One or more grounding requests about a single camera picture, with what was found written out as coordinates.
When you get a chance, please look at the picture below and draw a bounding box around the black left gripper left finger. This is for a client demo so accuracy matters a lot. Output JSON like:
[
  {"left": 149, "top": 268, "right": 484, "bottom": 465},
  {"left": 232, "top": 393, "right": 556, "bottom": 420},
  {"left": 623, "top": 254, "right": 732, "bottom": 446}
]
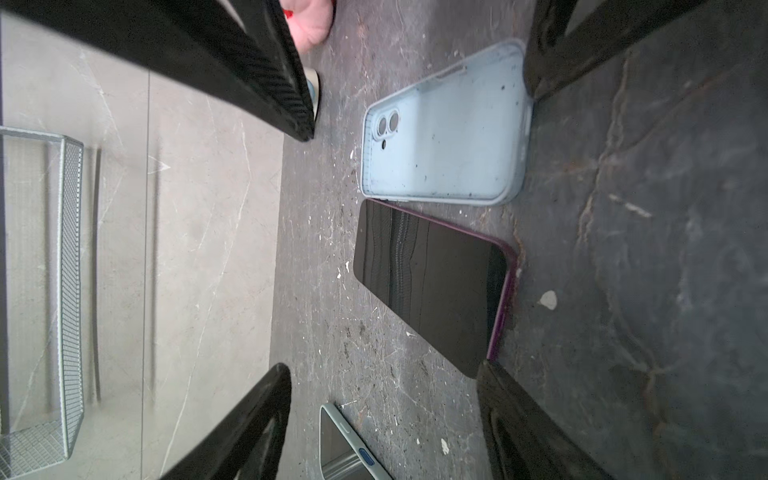
[{"left": 163, "top": 363, "right": 292, "bottom": 479}]

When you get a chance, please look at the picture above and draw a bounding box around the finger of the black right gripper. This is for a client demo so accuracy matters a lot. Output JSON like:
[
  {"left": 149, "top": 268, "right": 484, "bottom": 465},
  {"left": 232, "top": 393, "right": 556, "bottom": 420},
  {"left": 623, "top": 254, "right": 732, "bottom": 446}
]
[
  {"left": 1, "top": 0, "right": 315, "bottom": 142},
  {"left": 523, "top": 0, "right": 702, "bottom": 101}
]

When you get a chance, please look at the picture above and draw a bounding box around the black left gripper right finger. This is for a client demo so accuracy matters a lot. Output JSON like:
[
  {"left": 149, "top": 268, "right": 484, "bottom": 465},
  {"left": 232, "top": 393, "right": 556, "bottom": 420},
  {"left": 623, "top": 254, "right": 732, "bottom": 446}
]
[{"left": 476, "top": 360, "right": 611, "bottom": 479}]

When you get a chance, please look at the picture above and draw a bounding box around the light blue phone case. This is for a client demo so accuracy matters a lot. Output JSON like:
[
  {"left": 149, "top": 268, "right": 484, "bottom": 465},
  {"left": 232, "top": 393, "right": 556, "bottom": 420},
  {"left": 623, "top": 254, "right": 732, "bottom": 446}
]
[{"left": 359, "top": 40, "right": 533, "bottom": 206}]

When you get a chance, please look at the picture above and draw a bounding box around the cased phone on left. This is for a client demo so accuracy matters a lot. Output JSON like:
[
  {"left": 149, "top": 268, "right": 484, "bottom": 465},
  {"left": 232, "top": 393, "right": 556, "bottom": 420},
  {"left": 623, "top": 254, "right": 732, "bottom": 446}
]
[{"left": 319, "top": 403, "right": 393, "bottom": 480}]

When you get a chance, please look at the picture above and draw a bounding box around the pink plush pig toy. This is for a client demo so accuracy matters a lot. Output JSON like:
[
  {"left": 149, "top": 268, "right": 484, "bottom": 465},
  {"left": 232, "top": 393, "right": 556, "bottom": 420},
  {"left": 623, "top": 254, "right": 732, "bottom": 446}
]
[{"left": 279, "top": 0, "right": 335, "bottom": 54}]

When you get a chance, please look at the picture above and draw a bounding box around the blue cream alarm clock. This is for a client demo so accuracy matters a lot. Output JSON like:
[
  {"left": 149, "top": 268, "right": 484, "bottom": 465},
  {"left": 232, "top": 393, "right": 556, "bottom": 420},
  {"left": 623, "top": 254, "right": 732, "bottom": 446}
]
[{"left": 304, "top": 68, "right": 321, "bottom": 120}]

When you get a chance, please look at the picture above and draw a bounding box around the white wire mesh basket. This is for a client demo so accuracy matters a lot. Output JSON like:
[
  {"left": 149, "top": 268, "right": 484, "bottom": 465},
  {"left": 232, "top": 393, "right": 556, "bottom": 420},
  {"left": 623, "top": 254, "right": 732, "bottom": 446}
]
[{"left": 1, "top": 127, "right": 85, "bottom": 479}]

